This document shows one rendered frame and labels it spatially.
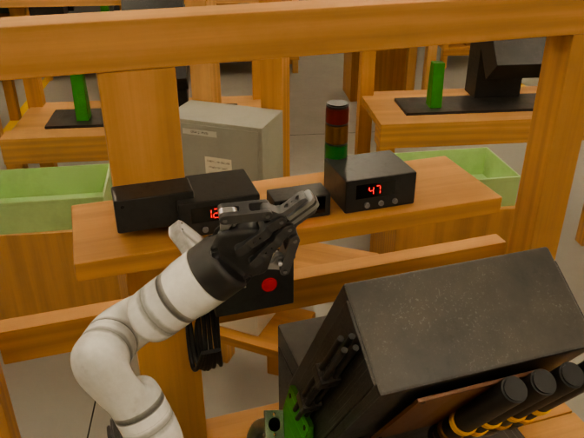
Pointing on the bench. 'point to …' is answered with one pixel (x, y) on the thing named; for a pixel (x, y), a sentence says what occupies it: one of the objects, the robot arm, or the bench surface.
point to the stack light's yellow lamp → (336, 136)
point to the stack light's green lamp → (335, 152)
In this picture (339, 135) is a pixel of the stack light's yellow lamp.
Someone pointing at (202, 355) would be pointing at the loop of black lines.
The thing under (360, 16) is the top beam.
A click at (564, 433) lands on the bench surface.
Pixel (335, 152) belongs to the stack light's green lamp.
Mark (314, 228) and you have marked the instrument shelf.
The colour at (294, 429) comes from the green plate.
